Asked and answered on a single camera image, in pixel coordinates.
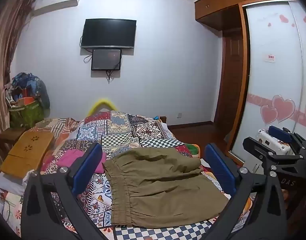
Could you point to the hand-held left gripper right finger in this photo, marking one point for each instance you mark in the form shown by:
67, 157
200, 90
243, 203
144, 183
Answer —
221, 166

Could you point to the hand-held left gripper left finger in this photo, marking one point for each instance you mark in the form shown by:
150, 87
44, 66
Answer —
86, 166

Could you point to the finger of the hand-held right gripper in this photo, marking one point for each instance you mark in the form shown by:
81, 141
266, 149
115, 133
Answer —
279, 133
255, 146

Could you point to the olive green pants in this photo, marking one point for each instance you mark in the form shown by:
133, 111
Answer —
158, 185

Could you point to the white suitcase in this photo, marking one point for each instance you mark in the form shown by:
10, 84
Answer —
265, 140

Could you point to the folded pink garment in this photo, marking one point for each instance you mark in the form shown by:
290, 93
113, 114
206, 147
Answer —
75, 158

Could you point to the orange cloth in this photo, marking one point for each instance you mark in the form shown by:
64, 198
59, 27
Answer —
248, 205

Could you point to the white heart-print sliding door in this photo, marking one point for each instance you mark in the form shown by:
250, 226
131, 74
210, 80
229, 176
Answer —
273, 80

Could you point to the patchwork printed blanket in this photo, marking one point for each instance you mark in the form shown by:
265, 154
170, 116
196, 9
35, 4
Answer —
133, 130

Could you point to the wooden lap desk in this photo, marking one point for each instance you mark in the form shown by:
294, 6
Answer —
27, 150

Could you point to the yellow curved headboard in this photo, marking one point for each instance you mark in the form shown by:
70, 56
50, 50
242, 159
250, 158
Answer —
101, 104

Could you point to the folded white cloth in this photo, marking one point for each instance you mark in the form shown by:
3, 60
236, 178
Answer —
10, 182

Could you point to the brown wooden nightstand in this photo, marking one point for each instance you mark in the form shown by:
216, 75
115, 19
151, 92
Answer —
10, 133

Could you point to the striped brown curtain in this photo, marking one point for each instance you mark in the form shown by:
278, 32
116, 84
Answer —
7, 62

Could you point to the wooden wardrobe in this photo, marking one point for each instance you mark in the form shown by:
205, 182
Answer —
223, 2

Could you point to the white air conditioner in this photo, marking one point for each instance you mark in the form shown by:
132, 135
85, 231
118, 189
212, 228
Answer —
55, 1

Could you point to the small black wall monitor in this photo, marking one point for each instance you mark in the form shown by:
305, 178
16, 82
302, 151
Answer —
106, 59

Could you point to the black wall television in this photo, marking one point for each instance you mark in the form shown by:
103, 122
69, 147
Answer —
109, 33

